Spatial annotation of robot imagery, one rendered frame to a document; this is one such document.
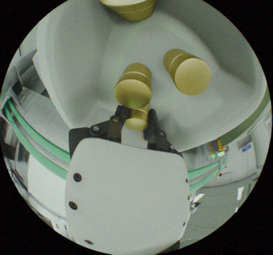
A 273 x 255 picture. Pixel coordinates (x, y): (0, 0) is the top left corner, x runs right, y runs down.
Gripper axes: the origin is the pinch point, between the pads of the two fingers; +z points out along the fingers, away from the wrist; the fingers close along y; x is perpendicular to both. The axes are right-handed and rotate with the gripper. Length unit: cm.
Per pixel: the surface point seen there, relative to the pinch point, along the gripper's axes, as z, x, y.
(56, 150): -4.9, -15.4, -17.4
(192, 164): -5.0, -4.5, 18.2
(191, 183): -10.5, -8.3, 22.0
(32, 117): -1.5, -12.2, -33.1
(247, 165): -140, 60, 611
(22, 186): -43, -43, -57
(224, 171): -80, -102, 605
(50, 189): -25, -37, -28
